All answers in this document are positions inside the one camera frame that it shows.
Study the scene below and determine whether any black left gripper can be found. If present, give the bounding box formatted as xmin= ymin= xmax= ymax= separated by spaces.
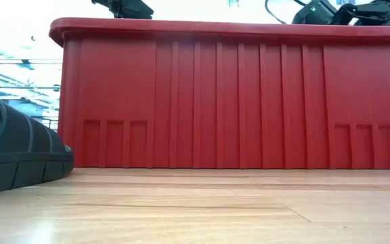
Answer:
xmin=91 ymin=0 xmax=154 ymax=20

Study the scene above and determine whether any black foam slide sandal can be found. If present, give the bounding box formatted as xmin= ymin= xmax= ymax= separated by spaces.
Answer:
xmin=0 ymin=91 xmax=75 ymax=197

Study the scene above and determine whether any red plastic bin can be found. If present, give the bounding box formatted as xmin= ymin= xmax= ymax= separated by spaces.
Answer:
xmin=48 ymin=17 xmax=390 ymax=170

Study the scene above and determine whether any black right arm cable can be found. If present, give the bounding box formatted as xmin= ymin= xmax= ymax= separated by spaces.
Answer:
xmin=264 ymin=0 xmax=288 ymax=25

